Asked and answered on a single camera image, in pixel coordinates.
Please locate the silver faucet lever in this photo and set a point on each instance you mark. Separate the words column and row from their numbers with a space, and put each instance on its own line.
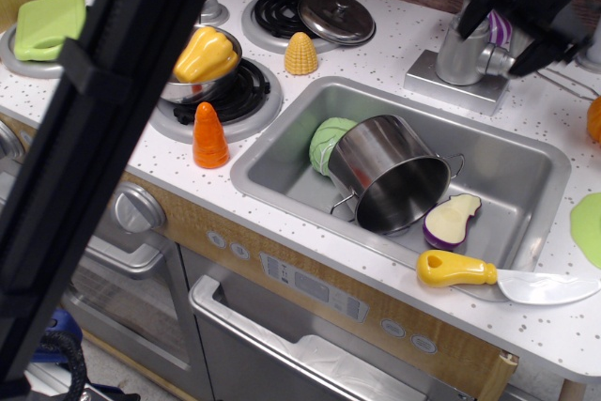
column 509, row 51

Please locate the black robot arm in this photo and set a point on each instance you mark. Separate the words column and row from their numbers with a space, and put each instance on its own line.
column 90, row 135

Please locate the purple striped toy onion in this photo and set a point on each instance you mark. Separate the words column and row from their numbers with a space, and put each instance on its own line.
column 500, row 29

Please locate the silver toy faucet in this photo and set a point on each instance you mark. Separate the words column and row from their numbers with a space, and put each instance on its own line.
column 463, row 72

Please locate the orange toy fruit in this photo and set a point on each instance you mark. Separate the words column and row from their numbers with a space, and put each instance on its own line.
column 593, row 124

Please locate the steel pot lid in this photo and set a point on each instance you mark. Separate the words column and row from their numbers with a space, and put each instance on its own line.
column 343, row 22

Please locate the silver sink basin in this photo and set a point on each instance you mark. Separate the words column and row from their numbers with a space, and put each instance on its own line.
column 520, row 181

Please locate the steel pot in sink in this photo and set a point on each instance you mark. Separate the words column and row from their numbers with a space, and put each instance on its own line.
column 387, row 175

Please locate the light green toy plate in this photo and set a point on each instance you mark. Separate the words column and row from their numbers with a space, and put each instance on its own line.
column 585, row 227

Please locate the purple toy eggplant half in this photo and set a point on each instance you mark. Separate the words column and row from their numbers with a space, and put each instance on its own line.
column 445, row 226

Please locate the green toy cabbage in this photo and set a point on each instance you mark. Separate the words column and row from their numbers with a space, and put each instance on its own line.
column 325, row 139

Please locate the yellow toy corn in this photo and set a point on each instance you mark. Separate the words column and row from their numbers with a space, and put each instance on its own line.
column 300, row 55

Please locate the black front right burner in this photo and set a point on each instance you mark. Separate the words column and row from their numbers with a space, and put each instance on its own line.
column 252, row 102

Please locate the silver knob back middle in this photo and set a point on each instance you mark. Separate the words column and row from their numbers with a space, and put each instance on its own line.
column 213, row 13

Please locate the yellow toy bell pepper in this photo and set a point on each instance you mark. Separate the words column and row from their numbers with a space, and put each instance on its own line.
column 208, row 55

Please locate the orange toy carrot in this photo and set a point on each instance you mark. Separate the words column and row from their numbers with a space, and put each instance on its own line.
column 210, row 149

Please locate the small steel bowl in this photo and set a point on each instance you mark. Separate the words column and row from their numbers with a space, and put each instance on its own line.
column 185, row 93

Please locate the silver dishwasher door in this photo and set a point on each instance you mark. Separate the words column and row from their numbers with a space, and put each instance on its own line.
column 259, row 346

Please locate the silver oven dial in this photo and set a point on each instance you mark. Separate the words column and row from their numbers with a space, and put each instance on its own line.
column 135, row 210

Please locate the black left burner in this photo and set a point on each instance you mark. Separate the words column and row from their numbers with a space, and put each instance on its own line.
column 32, row 69

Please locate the silver oven door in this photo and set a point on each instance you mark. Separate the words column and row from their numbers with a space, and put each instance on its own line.
column 130, row 296

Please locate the green toy cutting board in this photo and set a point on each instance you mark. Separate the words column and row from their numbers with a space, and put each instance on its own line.
column 44, row 25

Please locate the silver dial left edge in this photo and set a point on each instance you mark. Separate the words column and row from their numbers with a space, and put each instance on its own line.
column 11, row 146

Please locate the wire utensil handle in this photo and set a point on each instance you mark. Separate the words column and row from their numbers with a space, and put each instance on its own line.
column 568, row 84

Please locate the grey post right edge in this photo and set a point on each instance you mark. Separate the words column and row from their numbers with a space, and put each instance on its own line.
column 591, row 58

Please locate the yellow handled toy knife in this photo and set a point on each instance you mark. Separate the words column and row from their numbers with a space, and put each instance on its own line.
column 438, row 268

